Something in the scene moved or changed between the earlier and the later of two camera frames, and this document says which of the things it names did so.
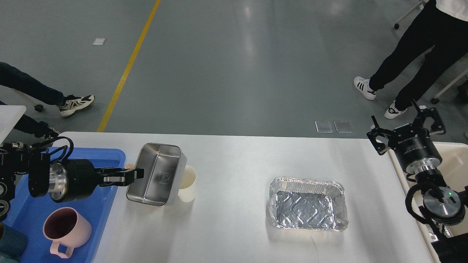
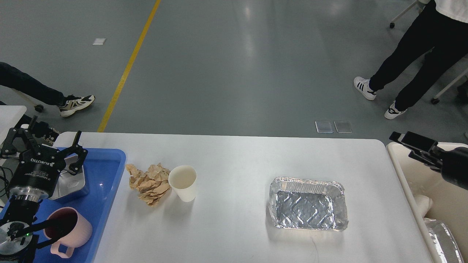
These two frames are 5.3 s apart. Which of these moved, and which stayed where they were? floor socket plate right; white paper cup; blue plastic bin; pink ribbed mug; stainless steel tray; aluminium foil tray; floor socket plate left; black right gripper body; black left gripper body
Moved: stainless steel tray; black left gripper body; black right gripper body
Stayed: aluminium foil tray; floor socket plate right; pink ribbed mug; floor socket plate left; blue plastic bin; white paper cup
